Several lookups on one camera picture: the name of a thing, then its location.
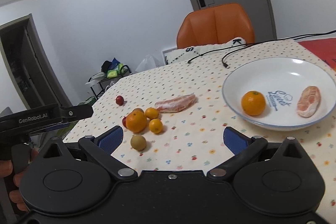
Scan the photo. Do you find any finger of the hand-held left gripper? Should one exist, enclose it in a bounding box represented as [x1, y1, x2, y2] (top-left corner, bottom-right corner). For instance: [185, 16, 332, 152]
[58, 105, 94, 123]
[33, 122, 77, 134]

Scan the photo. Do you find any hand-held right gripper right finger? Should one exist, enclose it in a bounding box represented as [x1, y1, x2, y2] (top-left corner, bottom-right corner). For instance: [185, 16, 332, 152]
[206, 126, 308, 180]

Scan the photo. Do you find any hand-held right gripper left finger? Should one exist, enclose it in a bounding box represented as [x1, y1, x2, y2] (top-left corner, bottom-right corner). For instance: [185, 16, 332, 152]
[39, 126, 138, 180]

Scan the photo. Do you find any large orange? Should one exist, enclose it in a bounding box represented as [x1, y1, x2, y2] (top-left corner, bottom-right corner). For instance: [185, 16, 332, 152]
[125, 110, 147, 133]

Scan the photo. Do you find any medium orange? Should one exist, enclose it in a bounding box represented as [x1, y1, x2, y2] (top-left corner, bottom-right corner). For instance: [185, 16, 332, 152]
[241, 91, 266, 116]

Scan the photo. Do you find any small orange kumquat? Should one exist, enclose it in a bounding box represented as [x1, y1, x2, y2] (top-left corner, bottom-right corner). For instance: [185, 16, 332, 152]
[148, 118, 163, 134]
[145, 107, 159, 120]

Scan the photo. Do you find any peeled pomelo segment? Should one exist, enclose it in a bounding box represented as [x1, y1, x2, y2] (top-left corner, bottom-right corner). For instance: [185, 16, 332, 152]
[154, 93, 197, 113]

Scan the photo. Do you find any white plate with blue rim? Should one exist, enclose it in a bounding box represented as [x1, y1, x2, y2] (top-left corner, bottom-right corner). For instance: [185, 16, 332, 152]
[222, 57, 336, 131]

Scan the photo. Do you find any peeled mandarin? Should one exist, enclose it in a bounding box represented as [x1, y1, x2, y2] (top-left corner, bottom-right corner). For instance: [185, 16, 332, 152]
[297, 86, 321, 118]

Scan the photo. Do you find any person's left hand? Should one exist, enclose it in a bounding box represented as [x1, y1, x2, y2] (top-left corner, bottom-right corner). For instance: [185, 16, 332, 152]
[0, 160, 29, 212]

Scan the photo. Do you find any black metal rack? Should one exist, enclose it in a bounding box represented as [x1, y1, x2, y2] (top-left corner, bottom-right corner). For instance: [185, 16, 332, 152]
[85, 64, 132, 98]

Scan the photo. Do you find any dotted cream tablecloth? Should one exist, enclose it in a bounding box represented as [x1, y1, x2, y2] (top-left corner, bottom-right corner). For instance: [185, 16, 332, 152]
[62, 39, 336, 224]

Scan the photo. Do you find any clear plastic bag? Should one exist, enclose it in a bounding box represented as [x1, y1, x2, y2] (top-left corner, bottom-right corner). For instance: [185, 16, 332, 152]
[136, 55, 158, 73]

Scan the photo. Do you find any white fluffy lettered cushion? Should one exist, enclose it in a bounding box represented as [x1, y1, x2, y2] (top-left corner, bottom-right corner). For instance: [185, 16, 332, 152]
[165, 37, 248, 65]

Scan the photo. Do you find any orange leather chair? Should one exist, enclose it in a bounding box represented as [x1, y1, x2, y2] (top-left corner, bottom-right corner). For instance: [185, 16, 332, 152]
[177, 3, 255, 49]

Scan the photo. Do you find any red and orange mat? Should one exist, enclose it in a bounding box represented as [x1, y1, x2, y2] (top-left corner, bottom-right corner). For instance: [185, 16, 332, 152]
[297, 38, 336, 72]

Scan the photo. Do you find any dark wooden door frame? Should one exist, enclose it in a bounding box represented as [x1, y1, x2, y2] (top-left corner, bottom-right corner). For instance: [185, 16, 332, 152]
[0, 13, 72, 115]

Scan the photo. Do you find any black cable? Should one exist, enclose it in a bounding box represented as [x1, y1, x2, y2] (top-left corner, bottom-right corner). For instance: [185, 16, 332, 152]
[187, 34, 336, 64]
[222, 31, 336, 69]

